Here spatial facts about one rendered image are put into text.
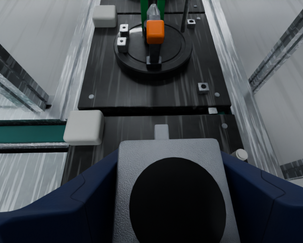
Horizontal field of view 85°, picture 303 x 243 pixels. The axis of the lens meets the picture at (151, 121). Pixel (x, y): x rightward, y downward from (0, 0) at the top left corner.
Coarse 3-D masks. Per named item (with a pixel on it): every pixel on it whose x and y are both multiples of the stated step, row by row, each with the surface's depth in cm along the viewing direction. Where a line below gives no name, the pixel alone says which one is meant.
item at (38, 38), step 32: (0, 0) 58; (32, 0) 58; (64, 0) 58; (224, 0) 58; (256, 0) 58; (288, 0) 58; (0, 32) 50; (32, 32) 50; (64, 32) 50; (256, 32) 50; (32, 64) 44; (256, 64) 44; (288, 64) 44; (256, 96) 39; (288, 96) 39; (288, 128) 36; (288, 160) 33
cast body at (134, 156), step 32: (160, 128) 12; (128, 160) 7; (160, 160) 6; (192, 160) 7; (128, 192) 6; (160, 192) 5; (192, 192) 5; (224, 192) 6; (128, 224) 6; (160, 224) 5; (192, 224) 5; (224, 224) 5
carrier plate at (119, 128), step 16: (112, 128) 24; (128, 128) 24; (144, 128) 24; (176, 128) 24; (192, 128) 24; (208, 128) 24; (224, 128) 24; (112, 144) 23; (224, 144) 23; (240, 144) 23; (80, 160) 22; (96, 160) 22; (64, 176) 21
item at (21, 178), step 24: (0, 120) 25; (24, 120) 26; (48, 120) 26; (0, 144) 26; (24, 144) 26; (48, 144) 26; (0, 168) 26; (24, 168) 26; (48, 168) 26; (0, 192) 25; (24, 192) 25; (48, 192) 25
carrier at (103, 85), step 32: (160, 0) 26; (96, 32) 33; (128, 32) 28; (192, 32) 33; (96, 64) 29; (128, 64) 27; (160, 64) 25; (192, 64) 29; (96, 96) 26; (128, 96) 26; (160, 96) 26; (192, 96) 26; (224, 96) 26
